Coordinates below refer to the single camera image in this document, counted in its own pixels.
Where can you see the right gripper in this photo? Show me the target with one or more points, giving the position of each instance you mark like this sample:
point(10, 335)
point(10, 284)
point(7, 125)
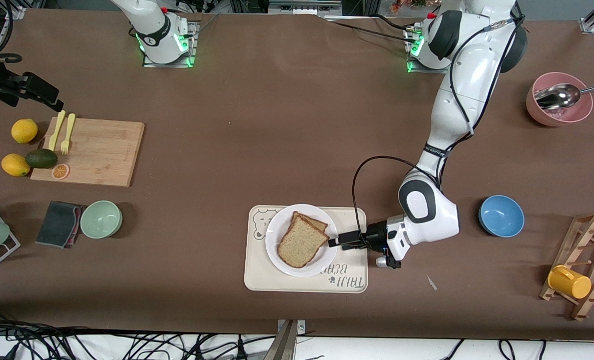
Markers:
point(2, 86)

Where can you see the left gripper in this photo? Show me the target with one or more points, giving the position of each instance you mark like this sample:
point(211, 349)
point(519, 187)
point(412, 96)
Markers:
point(373, 235)

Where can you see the plain bread slice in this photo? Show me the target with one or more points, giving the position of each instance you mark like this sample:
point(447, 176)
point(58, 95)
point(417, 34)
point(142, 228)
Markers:
point(302, 245)

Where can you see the white round plate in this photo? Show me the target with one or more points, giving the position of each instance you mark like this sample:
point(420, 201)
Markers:
point(276, 240)

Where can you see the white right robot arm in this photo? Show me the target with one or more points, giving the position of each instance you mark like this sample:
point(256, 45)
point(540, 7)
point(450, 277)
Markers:
point(159, 40)

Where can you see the yellow lemon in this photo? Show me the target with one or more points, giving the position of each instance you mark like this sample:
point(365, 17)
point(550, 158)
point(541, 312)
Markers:
point(24, 131)
point(15, 165)

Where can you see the yellow plastic knife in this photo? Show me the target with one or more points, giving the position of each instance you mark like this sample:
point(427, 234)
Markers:
point(55, 137)

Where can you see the yellow plastic fork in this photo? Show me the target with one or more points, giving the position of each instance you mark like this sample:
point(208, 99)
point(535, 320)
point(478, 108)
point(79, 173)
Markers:
point(68, 132)

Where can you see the green avocado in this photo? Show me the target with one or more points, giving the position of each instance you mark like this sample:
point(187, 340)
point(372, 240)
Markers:
point(41, 158)

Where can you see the orange slice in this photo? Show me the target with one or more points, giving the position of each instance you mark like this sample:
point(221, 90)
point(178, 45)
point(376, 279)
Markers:
point(60, 171)

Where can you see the wooden cutting board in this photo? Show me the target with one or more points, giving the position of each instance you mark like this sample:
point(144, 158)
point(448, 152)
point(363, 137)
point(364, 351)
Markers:
point(91, 160)

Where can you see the grey tape scrap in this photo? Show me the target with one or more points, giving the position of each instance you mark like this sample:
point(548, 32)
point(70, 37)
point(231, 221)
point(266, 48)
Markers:
point(431, 282)

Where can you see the cream bear print tray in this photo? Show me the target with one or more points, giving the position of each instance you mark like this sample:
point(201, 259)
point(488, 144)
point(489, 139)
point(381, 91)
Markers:
point(255, 272)

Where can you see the dark grey folded cloth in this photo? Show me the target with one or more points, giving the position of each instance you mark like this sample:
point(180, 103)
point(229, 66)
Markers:
point(56, 224)

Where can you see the pale green bowl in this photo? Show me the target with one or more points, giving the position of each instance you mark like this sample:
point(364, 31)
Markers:
point(101, 219)

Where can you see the blue bowl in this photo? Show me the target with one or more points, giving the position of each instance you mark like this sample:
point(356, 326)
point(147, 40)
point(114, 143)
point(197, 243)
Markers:
point(501, 216)

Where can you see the yellow mug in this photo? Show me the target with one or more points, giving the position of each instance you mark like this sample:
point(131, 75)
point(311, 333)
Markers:
point(569, 282)

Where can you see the wooden mug rack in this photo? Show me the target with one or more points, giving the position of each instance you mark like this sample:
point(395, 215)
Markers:
point(584, 235)

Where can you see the pink bowl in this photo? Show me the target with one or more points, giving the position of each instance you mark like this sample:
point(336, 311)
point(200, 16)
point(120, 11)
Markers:
point(559, 119)

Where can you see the metal spoon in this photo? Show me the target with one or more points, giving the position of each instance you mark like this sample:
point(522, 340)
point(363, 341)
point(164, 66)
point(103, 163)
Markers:
point(557, 96)

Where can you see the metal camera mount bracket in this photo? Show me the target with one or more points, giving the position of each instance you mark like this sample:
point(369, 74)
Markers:
point(289, 340)

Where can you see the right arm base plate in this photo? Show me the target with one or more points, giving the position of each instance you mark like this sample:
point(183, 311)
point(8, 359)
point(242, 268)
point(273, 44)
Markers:
point(192, 45)

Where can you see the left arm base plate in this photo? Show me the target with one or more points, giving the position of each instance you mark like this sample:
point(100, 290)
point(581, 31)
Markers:
point(417, 71)

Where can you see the grey switch box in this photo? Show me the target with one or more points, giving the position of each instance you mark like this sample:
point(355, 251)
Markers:
point(304, 7)

